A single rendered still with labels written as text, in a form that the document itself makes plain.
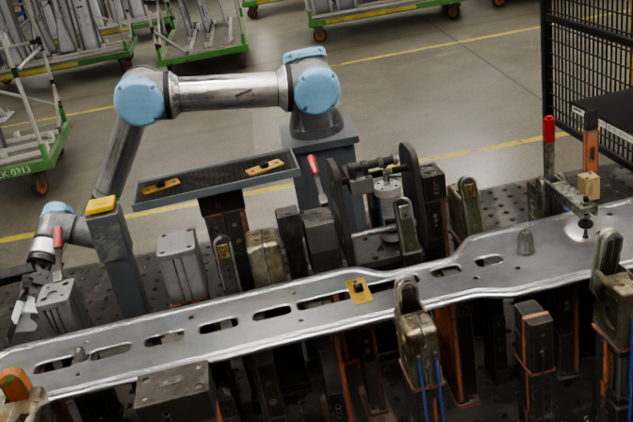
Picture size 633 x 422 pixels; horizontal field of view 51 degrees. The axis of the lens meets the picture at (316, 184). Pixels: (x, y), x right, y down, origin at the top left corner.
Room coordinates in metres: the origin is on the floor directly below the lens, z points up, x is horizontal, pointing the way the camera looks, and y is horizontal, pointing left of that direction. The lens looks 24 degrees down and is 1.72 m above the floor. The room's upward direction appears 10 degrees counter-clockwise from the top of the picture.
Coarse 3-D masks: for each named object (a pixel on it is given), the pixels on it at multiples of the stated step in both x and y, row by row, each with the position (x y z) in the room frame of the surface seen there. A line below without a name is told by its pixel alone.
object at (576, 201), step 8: (544, 184) 1.24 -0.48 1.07; (552, 184) 1.23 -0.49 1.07; (560, 184) 1.22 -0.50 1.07; (568, 184) 1.21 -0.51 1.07; (552, 192) 1.21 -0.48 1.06; (560, 192) 1.18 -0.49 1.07; (568, 192) 1.18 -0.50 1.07; (576, 192) 1.17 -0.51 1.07; (560, 200) 1.18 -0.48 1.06; (568, 200) 1.15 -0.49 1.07; (576, 200) 1.14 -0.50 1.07; (584, 200) 1.12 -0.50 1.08; (568, 208) 1.15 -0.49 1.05; (576, 208) 1.12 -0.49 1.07; (584, 208) 1.10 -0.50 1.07; (592, 208) 1.10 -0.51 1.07; (584, 216) 1.11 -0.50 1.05; (584, 224) 1.11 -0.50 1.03; (592, 224) 1.11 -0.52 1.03
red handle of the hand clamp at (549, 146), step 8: (544, 120) 1.25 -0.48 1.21; (552, 120) 1.25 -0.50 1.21; (544, 128) 1.25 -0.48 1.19; (552, 128) 1.25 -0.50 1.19; (544, 136) 1.25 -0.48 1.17; (552, 136) 1.25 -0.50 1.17; (552, 144) 1.25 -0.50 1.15; (552, 152) 1.25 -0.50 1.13; (552, 160) 1.25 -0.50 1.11; (552, 168) 1.25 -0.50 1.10; (552, 176) 1.25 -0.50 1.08
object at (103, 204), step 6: (102, 198) 1.38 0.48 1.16; (108, 198) 1.37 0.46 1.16; (114, 198) 1.37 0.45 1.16; (90, 204) 1.35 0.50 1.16; (96, 204) 1.34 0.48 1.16; (102, 204) 1.34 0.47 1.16; (108, 204) 1.33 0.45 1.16; (114, 204) 1.35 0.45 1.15; (90, 210) 1.32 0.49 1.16; (96, 210) 1.32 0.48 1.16; (102, 210) 1.32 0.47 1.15; (108, 210) 1.33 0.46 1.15
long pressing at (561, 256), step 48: (480, 240) 1.17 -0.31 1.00; (576, 240) 1.11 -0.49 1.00; (624, 240) 1.08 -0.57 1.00; (288, 288) 1.12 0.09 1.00; (336, 288) 1.09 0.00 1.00; (432, 288) 1.04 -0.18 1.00; (480, 288) 1.01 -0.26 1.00; (528, 288) 0.99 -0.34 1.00; (96, 336) 1.08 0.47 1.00; (144, 336) 1.05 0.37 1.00; (192, 336) 1.02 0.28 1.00; (240, 336) 0.99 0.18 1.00; (288, 336) 0.97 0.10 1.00; (48, 384) 0.96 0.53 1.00; (96, 384) 0.94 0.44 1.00
